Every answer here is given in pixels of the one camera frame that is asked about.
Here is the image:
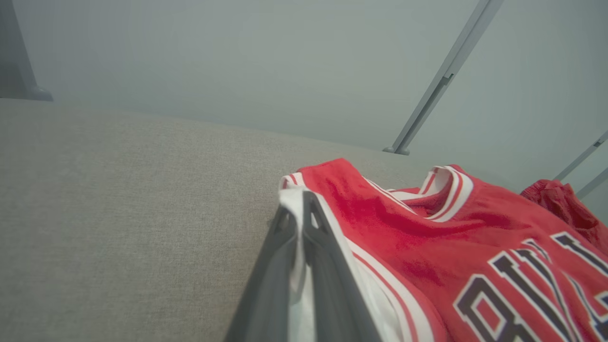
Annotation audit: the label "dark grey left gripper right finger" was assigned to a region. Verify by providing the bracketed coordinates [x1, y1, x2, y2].
[302, 191, 383, 342]

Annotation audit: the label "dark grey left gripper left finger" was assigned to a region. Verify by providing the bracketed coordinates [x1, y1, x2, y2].
[226, 207, 300, 342]

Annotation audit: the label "red Bulls basketball jersey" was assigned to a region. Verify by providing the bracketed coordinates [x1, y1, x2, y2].
[278, 158, 608, 342]

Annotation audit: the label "red shorts with white stripe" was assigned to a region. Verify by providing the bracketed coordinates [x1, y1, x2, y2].
[520, 179, 608, 255]

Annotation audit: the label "grey fabric sofa cushion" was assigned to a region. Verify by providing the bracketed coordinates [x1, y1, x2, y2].
[0, 98, 530, 342]

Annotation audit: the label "grey double partition post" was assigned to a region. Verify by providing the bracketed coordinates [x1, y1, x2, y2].
[382, 0, 505, 156]

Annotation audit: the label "grey metal partition post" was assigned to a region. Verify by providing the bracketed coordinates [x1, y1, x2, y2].
[0, 0, 54, 102]
[576, 166, 608, 200]
[553, 131, 608, 182]

